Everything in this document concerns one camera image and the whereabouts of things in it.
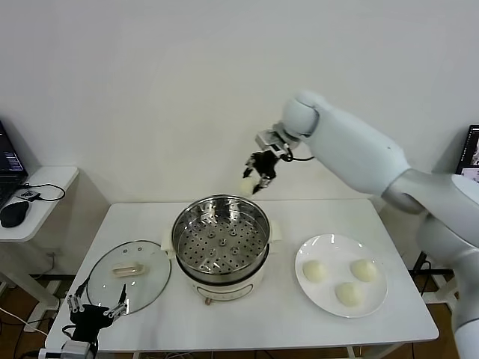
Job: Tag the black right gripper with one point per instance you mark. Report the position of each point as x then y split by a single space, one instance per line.
266 161

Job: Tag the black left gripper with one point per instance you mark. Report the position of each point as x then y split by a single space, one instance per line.
90 319

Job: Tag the white steamed baozi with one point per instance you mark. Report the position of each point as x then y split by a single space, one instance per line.
314 270
247 187
350 294
363 270

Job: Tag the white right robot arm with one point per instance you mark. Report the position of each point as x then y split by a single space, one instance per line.
355 149

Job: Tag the stainless steel steamer basket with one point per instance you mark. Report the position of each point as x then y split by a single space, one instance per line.
258 228

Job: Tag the white round plate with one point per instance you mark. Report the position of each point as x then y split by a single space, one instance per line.
337 250

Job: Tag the cream electric cooker base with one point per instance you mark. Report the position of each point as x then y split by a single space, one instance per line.
224 289

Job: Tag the black computer mouse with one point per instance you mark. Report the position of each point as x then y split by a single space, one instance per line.
14 215

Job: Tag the white side table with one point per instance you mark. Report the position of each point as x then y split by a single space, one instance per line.
441 293
48 187

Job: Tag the small black usb hub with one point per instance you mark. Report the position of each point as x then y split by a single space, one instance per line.
28 195

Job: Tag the open black laptop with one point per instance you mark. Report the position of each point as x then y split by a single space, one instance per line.
9 164
470 149

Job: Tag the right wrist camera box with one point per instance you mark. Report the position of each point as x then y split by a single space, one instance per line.
268 140

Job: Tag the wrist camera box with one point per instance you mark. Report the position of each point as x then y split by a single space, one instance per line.
268 140
75 349

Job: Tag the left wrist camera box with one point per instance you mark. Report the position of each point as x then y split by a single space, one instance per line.
75 349

